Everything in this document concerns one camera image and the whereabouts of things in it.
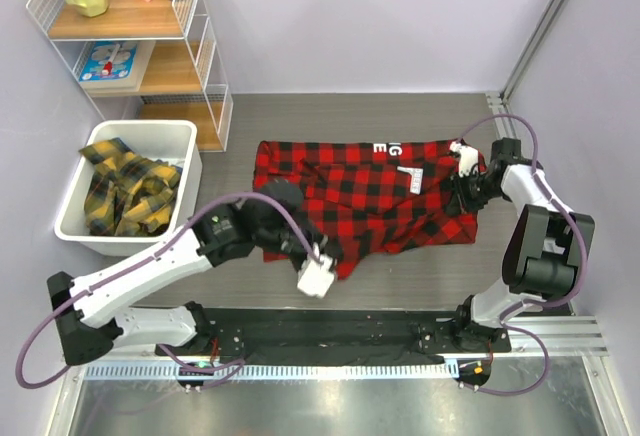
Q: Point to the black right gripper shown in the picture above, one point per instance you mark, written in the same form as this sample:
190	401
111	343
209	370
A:
459	201

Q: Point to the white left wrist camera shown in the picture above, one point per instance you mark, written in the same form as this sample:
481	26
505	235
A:
315	277

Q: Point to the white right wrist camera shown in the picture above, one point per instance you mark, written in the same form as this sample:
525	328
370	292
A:
467	158

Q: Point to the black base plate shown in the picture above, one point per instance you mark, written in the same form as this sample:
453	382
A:
336	338

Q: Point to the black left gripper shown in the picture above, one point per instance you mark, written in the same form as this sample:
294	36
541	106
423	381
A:
325	247

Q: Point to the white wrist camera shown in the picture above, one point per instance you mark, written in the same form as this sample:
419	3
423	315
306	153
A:
315	277
467	158

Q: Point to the red black plaid shirt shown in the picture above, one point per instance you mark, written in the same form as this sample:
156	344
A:
372	197

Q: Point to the blue white picture book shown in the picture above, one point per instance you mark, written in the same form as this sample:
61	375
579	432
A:
111	65

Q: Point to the white plastic bin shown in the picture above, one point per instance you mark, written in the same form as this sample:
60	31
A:
172	141

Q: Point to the yellow plaid shirt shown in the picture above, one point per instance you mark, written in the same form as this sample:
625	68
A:
129	195

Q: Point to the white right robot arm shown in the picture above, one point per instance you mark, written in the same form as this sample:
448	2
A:
545	255

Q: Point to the slotted aluminium rail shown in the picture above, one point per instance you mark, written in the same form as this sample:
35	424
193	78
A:
160	370

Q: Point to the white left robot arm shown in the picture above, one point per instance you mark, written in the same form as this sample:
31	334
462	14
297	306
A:
97	313

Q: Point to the white wire shelf rack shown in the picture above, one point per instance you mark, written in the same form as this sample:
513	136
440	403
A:
185	77

